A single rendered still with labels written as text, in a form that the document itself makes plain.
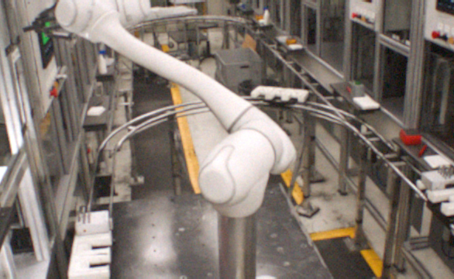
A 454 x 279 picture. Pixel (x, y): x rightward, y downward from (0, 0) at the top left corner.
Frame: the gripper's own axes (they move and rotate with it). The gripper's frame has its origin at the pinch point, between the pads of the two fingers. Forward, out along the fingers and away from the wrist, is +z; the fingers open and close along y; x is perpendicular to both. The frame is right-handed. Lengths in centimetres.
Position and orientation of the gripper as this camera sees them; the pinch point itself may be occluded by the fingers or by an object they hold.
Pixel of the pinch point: (34, 27)
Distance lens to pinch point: 175.8
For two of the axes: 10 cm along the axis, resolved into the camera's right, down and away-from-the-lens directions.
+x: -3.5, 4.1, -8.4
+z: -9.1, 0.6, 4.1
